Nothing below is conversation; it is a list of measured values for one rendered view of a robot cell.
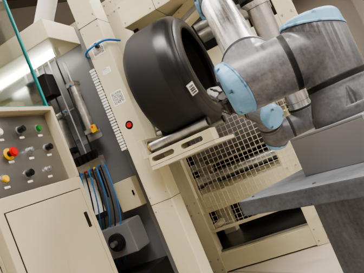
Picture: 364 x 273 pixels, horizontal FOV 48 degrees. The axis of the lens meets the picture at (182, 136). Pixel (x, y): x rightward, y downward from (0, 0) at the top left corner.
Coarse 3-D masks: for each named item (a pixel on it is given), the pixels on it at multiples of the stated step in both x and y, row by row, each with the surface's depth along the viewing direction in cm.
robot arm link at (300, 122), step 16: (240, 0) 151; (256, 0) 148; (256, 16) 151; (272, 16) 151; (256, 32) 155; (272, 32) 151; (288, 96) 156; (304, 96) 155; (304, 112) 155; (304, 128) 157
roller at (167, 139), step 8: (200, 120) 196; (208, 120) 195; (184, 128) 200; (192, 128) 198; (200, 128) 197; (168, 136) 203; (176, 136) 201; (184, 136) 202; (152, 144) 206; (160, 144) 205
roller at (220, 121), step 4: (220, 116) 222; (224, 116) 224; (220, 120) 221; (224, 120) 221; (212, 124) 223; (216, 124) 223; (220, 124) 223; (204, 128) 225; (196, 132) 227; (188, 136) 229; (176, 140) 232; (180, 140) 231; (172, 144) 233
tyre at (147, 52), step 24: (168, 24) 195; (144, 48) 192; (168, 48) 186; (192, 48) 235; (144, 72) 189; (168, 72) 185; (192, 72) 190; (144, 96) 191; (168, 96) 189; (192, 96) 189; (168, 120) 197; (192, 120) 198; (216, 120) 211
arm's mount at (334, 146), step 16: (320, 128) 98; (336, 128) 94; (352, 128) 90; (304, 144) 103; (320, 144) 99; (336, 144) 95; (352, 144) 92; (304, 160) 104; (320, 160) 100; (336, 160) 96; (352, 160) 93
